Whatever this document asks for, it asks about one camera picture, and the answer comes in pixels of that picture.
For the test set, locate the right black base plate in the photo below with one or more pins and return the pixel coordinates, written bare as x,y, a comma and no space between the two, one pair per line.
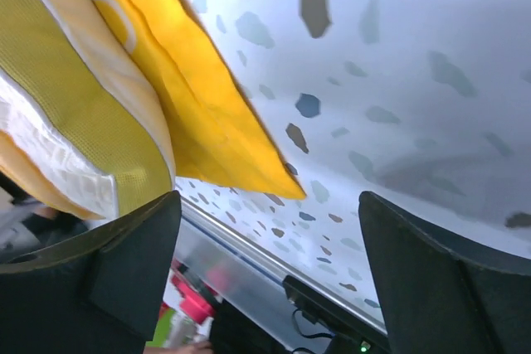
344,332

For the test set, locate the cream yellow-edged pillow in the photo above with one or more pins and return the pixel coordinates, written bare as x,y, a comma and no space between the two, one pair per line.
82,129

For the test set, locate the yellow pillowcase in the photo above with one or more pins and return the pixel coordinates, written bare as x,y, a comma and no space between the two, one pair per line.
216,136

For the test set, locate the aluminium mounting rail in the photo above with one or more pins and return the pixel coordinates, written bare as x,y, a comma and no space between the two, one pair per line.
265,261

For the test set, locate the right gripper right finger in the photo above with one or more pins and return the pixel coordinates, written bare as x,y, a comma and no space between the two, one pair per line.
440,292

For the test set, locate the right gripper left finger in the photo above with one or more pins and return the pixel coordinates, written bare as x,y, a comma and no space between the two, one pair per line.
97,292

